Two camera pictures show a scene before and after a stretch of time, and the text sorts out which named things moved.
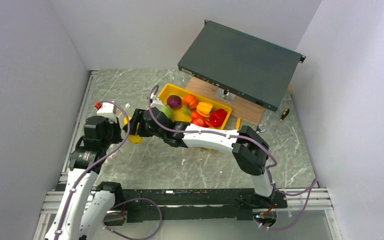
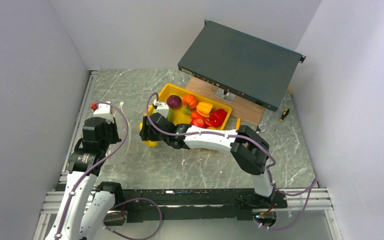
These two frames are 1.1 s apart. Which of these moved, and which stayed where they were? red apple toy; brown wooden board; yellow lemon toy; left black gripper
Moved: yellow lemon toy
Stayed: left black gripper; brown wooden board; red apple toy
